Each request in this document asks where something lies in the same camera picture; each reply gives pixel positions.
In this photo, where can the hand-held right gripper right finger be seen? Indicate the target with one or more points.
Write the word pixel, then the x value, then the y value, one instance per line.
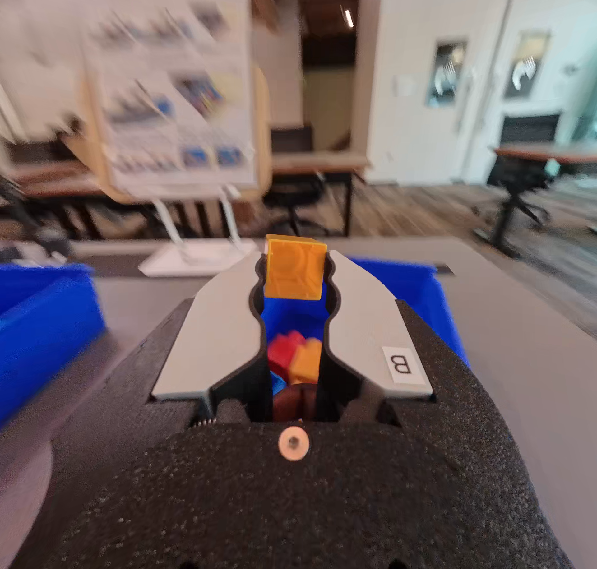
pixel 368 326

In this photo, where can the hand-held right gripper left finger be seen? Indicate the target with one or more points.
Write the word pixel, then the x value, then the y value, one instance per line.
pixel 214 340

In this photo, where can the blue plastic bin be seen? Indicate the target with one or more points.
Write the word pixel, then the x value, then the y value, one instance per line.
pixel 401 284
pixel 42 326

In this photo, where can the blue toy block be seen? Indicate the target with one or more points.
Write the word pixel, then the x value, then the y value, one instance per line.
pixel 277 382

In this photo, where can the black office chair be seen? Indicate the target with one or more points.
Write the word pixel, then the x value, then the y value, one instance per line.
pixel 517 177
pixel 294 191

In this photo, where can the wooden top office desk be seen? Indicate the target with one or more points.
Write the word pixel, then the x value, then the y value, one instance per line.
pixel 536 151
pixel 317 161

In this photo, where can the instruction poster board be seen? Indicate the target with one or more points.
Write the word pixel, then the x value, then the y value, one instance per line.
pixel 177 88

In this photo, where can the framed wall picture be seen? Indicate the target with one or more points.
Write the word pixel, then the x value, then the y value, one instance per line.
pixel 447 72
pixel 527 65

